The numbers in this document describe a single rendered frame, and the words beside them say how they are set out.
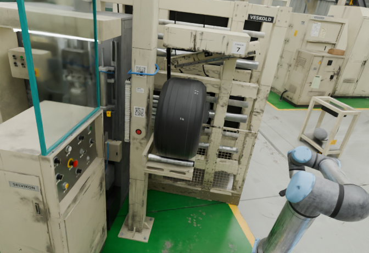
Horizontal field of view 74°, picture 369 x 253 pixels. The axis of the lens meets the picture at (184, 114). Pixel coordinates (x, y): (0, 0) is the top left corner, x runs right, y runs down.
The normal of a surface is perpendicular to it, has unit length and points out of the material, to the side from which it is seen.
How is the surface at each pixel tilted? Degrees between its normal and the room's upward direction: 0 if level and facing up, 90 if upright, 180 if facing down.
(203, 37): 90
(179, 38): 90
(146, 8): 90
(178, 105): 48
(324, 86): 90
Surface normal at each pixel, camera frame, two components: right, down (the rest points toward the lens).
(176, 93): 0.03, -0.54
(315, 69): 0.26, 0.44
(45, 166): -0.12, 0.40
